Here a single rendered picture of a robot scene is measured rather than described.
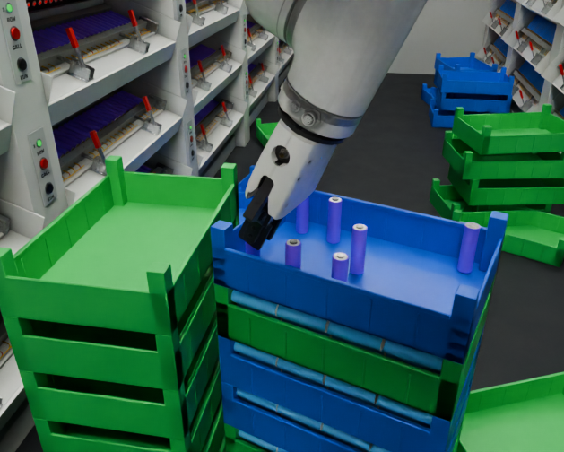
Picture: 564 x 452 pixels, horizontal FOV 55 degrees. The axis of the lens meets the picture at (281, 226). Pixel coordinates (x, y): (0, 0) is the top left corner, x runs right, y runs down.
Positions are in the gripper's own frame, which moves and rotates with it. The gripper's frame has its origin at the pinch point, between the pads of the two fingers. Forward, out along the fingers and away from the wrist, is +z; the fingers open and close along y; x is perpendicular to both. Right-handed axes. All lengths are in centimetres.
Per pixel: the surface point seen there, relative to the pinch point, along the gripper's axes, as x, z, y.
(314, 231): -3.7, 6.0, 13.3
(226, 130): 59, 64, 111
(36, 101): 43.0, 11.7, 6.4
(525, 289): -46, 31, 79
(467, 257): -21.9, -5.2, 12.2
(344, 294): -12.7, -2.3, -3.9
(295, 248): -5.2, -1.3, -1.2
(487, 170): -23, 21, 105
